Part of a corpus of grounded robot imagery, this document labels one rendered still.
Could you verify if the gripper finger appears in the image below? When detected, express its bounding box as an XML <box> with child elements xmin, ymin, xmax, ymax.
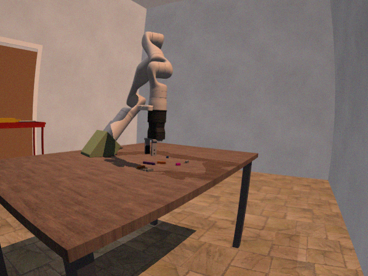
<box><xmin>144</xmin><ymin>138</ymin><xmax>152</xmax><ymax>154</ymax></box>
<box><xmin>151</xmin><ymin>139</ymin><xmax>163</xmax><ymax>156</ymax></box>

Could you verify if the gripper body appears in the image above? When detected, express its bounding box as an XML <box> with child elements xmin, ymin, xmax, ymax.
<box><xmin>137</xmin><ymin>97</ymin><xmax>167</xmax><ymax>140</ymax></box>

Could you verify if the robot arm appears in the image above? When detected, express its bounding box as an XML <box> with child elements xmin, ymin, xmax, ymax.
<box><xmin>103</xmin><ymin>32</ymin><xmax>173</xmax><ymax>141</ymax></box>

